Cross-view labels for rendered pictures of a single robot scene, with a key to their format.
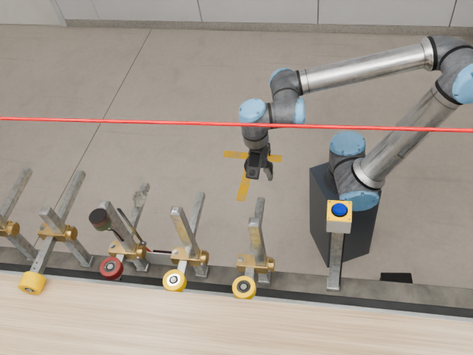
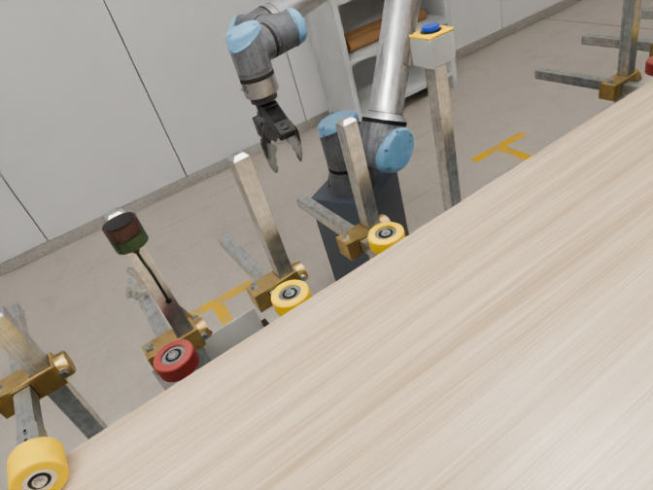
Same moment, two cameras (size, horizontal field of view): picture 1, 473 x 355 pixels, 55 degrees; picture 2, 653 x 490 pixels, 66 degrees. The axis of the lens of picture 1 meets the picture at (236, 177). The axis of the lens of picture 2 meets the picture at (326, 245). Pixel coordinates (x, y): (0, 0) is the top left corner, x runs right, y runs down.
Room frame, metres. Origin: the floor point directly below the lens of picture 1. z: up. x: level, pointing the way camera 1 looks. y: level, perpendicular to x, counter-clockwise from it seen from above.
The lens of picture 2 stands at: (0.09, 0.75, 1.56)
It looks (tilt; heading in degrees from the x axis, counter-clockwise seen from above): 35 degrees down; 318
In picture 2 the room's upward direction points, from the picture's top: 18 degrees counter-clockwise
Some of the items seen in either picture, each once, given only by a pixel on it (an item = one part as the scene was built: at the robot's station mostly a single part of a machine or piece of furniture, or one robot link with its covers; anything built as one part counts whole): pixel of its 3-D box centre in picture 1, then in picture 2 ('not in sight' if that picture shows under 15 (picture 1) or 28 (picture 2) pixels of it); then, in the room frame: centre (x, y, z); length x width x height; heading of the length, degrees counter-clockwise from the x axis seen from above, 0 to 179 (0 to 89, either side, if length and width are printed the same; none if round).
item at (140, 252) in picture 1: (127, 251); (179, 343); (0.94, 0.47, 0.85); 0.14 x 0.06 x 0.05; 71
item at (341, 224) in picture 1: (338, 217); (432, 48); (0.69, -0.27, 1.18); 0.07 x 0.07 x 0.08; 71
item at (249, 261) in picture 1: (255, 263); (365, 235); (0.78, 0.00, 0.83); 0.14 x 0.06 x 0.05; 71
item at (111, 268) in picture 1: (115, 272); (184, 371); (0.86, 0.52, 0.85); 0.08 x 0.08 x 0.11
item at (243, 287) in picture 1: (245, 292); (390, 251); (0.67, 0.05, 0.85); 0.08 x 0.08 x 0.11
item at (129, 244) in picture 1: (125, 239); (170, 307); (0.94, 0.45, 0.93); 0.04 x 0.04 x 0.48; 71
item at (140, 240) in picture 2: (101, 221); (128, 238); (0.89, 0.46, 1.14); 0.06 x 0.06 x 0.02
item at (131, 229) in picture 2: (98, 218); (121, 227); (0.89, 0.46, 1.16); 0.06 x 0.06 x 0.02
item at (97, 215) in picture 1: (109, 232); (147, 268); (0.89, 0.46, 1.07); 0.06 x 0.06 x 0.22; 71
